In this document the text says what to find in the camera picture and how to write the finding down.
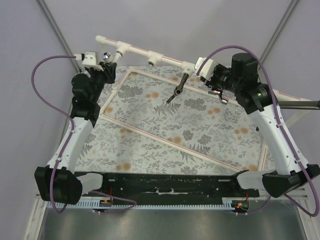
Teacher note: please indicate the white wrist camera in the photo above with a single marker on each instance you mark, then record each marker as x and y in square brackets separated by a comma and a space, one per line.
[207, 70]
[88, 59]

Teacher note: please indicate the dark grey lever faucet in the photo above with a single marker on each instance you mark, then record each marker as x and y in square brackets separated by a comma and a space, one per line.
[179, 89]

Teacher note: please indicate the floral patterned table mat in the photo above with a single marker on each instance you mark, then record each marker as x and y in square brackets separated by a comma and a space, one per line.
[195, 134]

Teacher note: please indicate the chrome faucet on mat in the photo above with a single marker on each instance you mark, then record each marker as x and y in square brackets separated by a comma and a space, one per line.
[219, 93]

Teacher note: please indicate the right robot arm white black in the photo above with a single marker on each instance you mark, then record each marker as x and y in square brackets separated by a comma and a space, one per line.
[275, 184]

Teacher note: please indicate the white slotted cable duct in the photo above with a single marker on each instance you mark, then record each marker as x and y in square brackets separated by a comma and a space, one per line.
[97, 203]

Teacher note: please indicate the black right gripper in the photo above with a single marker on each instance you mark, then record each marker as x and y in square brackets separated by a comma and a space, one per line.
[213, 81]

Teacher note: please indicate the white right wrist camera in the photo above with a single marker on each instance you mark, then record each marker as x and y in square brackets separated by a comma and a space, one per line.
[207, 70]

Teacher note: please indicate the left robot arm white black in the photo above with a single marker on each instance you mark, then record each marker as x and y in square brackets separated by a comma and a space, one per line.
[57, 182]

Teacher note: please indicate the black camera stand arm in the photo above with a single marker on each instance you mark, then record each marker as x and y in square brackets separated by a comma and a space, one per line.
[300, 105]

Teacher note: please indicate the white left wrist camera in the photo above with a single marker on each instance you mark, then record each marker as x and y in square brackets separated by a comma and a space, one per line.
[88, 59]

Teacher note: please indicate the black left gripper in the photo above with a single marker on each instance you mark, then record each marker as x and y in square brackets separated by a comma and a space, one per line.
[108, 70]

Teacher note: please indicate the white pipe frame red stripe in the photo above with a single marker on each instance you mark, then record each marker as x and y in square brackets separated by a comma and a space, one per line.
[150, 56]

